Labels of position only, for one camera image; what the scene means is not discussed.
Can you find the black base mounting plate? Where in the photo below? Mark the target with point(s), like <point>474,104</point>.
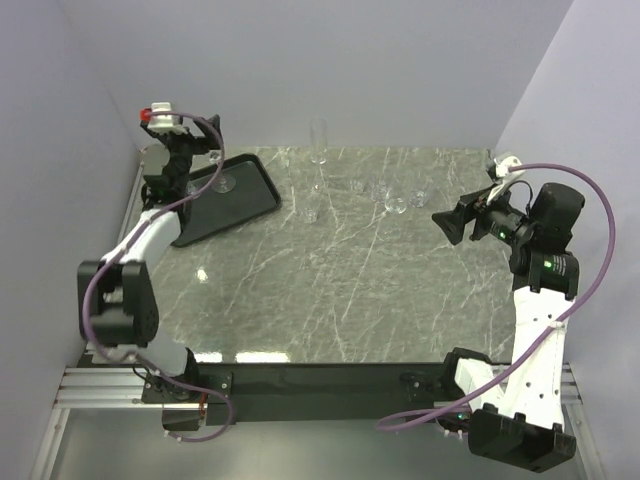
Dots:
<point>262,392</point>

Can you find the aluminium frame rail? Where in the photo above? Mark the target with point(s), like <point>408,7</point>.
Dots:
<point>99,388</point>

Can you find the tiny clear shot glass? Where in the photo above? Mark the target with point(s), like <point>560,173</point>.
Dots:
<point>357,185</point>

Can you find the black plastic tray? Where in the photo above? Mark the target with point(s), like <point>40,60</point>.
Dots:
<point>254,195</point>

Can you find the small clear shot glass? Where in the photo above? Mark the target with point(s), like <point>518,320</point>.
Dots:
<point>310,210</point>

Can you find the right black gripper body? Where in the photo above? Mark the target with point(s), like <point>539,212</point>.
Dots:
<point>501,219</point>

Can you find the round clear stemless glass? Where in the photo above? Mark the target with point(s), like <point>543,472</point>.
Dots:
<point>395,201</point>

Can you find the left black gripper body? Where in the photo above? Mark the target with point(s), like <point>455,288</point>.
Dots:
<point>182,147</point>

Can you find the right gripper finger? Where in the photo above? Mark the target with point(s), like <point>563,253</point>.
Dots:
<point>452,223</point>
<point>473,201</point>

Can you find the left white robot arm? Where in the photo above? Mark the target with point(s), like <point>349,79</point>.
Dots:
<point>118,312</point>

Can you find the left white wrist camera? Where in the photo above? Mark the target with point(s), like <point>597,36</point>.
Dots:
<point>159,118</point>

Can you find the clear faceted small glass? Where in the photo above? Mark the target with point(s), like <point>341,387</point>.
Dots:
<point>378,191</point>

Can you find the tall clear cylinder glass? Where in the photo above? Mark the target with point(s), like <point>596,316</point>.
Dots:
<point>319,140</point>

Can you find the clear ribbed tumbler glass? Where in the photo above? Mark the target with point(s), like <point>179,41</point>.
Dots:
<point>420,193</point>

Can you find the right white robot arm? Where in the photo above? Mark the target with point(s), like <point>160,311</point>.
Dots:
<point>516,417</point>

